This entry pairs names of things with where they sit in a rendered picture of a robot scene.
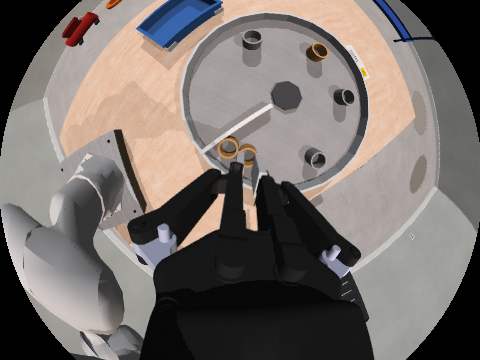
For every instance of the bronze bushing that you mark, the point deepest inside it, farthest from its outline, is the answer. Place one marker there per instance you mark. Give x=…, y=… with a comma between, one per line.
x=248, y=163
x=312, y=55
x=224, y=153

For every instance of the grey round turning table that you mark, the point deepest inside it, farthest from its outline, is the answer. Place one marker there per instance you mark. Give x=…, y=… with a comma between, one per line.
x=230, y=82

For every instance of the grey metal bushing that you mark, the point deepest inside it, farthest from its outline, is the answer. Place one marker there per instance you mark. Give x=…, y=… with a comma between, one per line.
x=349, y=97
x=320, y=162
x=254, y=34

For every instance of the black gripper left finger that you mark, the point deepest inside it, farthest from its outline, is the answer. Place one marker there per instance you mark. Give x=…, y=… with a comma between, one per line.
x=153, y=235

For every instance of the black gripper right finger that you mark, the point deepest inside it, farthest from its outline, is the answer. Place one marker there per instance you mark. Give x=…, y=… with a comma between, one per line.
x=316, y=233

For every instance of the blue plastic crate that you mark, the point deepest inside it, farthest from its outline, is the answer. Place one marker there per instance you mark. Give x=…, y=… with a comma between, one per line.
x=167, y=20

